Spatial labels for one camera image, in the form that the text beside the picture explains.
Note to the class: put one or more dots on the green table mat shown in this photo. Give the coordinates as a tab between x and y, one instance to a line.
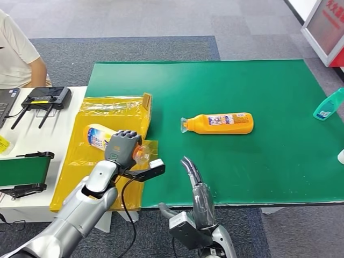
241	171

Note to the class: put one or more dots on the person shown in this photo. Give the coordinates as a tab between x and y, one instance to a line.
13	53

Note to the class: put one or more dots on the black remote controller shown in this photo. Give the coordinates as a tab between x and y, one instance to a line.
45	97

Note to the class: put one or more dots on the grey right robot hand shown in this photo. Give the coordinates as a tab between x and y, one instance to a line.
203	206

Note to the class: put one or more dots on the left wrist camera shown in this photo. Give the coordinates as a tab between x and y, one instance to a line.
150	172

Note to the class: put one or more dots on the white table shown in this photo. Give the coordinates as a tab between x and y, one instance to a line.
32	142

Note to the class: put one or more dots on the white object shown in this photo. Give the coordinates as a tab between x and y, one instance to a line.
341	157

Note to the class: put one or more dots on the yellow packet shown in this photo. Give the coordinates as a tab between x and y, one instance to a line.
4	144

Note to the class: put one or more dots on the teal bottle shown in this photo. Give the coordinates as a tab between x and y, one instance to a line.
329	105

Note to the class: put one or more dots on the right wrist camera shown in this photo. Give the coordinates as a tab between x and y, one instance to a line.
185	229

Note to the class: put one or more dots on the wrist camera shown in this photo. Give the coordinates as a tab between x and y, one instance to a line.
150	172
185	229

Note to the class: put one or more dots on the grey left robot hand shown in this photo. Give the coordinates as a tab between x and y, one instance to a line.
121	149

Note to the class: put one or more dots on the orange detergent bottle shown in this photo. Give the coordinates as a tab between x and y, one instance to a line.
95	137
222	126

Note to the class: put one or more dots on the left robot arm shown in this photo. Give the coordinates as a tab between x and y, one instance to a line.
78	213

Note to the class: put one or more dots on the red and white sign board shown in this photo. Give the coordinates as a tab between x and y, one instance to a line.
325	25

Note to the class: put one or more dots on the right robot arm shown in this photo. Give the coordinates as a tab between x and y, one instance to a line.
225	242

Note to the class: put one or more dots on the yellow plastic bag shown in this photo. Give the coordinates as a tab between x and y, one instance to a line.
81	167

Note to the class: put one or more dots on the small green conveyor belt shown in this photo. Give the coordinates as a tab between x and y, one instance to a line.
21	171

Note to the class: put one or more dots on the dark laptop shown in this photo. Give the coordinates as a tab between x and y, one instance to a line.
7	103

